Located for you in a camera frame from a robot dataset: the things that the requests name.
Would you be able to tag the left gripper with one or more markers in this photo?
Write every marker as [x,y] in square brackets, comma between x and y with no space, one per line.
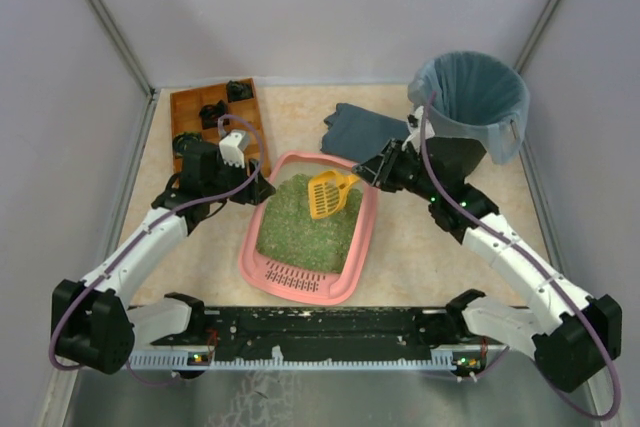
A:
[251,181]

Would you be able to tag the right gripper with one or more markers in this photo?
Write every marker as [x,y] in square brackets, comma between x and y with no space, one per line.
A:
[388,167]

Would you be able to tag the yellow plastic litter scoop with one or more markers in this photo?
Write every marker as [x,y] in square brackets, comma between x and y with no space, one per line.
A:
[328,193]

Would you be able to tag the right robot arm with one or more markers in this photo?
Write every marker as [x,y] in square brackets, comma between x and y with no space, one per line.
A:
[568,334]

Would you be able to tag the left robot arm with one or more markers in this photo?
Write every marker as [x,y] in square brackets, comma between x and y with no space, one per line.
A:
[93,323]

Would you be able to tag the green cat litter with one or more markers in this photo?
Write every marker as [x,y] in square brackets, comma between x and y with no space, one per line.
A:
[289,235]

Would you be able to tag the folded grey-blue cloth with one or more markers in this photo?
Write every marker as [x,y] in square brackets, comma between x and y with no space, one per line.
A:
[357,134]

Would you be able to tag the black trash bin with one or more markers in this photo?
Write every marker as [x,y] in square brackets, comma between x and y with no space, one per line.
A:
[454,159]

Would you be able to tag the black green coiled item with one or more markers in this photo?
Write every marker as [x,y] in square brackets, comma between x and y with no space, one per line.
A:
[182,141]

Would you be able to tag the black coiled item middle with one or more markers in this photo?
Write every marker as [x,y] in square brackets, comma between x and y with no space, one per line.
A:
[210,114]

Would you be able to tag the black coiled item top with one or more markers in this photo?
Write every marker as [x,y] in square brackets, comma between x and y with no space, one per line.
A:
[237,91]

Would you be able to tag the wooden compartment tray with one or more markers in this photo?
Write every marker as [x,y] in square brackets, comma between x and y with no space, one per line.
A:
[195,114]

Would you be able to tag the blue plastic bin liner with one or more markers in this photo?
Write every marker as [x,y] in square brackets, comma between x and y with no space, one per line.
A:
[472,95]

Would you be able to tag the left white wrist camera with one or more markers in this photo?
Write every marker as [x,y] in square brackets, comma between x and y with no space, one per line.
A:
[232,148]

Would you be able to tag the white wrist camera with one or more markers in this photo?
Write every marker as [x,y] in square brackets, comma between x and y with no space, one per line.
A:
[232,148]
[414,122]

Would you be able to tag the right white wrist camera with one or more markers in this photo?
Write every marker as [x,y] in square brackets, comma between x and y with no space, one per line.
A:
[414,122]

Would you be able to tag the black metal base rail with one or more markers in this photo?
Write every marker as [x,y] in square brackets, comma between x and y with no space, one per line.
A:
[316,338]

